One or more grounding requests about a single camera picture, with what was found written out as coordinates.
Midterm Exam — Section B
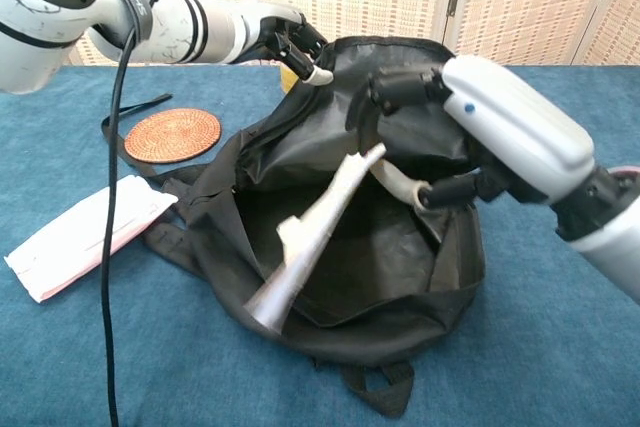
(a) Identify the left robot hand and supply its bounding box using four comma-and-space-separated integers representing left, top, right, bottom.
234, 0, 334, 87

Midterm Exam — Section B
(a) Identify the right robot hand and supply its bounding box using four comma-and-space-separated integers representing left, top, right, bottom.
343, 54, 631, 243

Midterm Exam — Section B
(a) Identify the black fabric backpack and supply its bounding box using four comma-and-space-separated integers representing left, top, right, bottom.
101, 35, 489, 419

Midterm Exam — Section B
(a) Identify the white notebook with yellow spine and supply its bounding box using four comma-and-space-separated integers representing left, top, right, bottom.
243, 142, 389, 332

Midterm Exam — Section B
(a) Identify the clear packing tape roll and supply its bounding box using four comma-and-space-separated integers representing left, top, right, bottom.
278, 60, 304, 95

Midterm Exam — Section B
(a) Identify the round woven rattan coaster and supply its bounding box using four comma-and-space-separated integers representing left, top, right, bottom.
124, 107, 223, 165

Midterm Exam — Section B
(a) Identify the pink and white tissue pack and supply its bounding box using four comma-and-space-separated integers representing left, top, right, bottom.
3, 174, 180, 304

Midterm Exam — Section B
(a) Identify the blue tablecloth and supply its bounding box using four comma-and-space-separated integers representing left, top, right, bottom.
0, 64, 640, 427

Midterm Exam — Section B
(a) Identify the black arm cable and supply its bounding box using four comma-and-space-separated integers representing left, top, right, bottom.
99, 0, 179, 427

